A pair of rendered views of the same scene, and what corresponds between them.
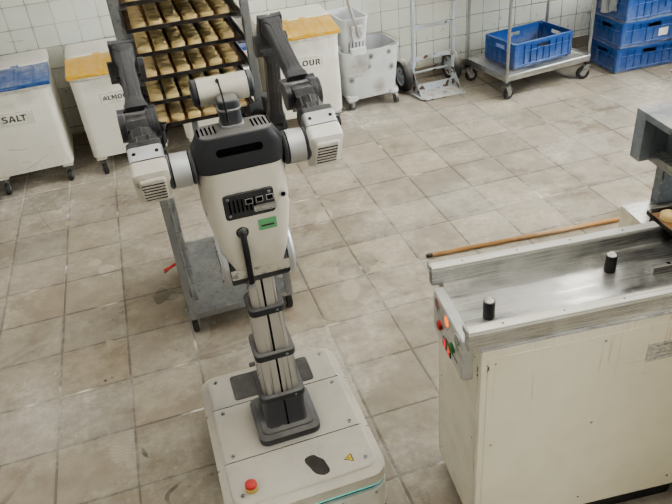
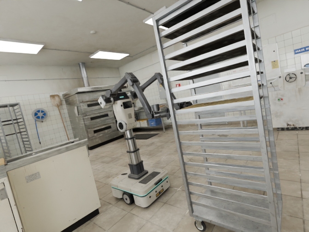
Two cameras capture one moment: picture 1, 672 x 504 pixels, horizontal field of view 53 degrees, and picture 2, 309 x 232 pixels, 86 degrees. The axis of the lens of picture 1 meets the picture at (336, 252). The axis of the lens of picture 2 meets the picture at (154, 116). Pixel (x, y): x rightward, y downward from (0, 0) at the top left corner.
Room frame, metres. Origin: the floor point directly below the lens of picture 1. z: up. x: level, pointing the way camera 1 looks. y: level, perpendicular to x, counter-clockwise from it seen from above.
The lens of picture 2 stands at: (3.58, -0.66, 1.19)
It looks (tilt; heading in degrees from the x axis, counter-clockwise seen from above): 5 degrees down; 145
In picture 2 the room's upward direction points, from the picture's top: 11 degrees counter-clockwise
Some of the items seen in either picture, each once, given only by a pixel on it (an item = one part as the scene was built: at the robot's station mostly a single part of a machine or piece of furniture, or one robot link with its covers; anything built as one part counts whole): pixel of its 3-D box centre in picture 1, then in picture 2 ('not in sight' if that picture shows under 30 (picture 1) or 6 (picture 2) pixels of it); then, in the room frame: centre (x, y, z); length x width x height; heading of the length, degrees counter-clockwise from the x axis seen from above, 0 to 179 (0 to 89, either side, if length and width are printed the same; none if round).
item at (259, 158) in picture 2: not in sight; (217, 154); (2.83, 0.34, 0.69); 0.64 x 0.03 x 0.03; 15
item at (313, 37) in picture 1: (298, 70); not in sight; (4.92, 0.14, 0.38); 0.64 x 0.54 x 0.77; 12
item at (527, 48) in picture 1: (528, 44); not in sight; (5.26, -1.68, 0.28); 0.56 x 0.38 x 0.20; 112
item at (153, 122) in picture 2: not in sight; (155, 121); (-1.65, 2.95, 0.36); 0.47 x 0.38 x 0.26; 106
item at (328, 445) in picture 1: (285, 420); (139, 176); (1.65, 0.24, 0.24); 0.68 x 0.53 x 0.41; 15
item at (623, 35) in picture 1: (637, 24); not in sight; (5.42, -2.62, 0.30); 0.60 x 0.40 x 0.20; 104
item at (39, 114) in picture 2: not in sight; (42, 125); (-2.69, -0.58, 1.10); 0.41 x 0.17 x 1.10; 104
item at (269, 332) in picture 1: (272, 347); (133, 151); (1.64, 0.24, 0.58); 0.11 x 0.11 x 0.40; 15
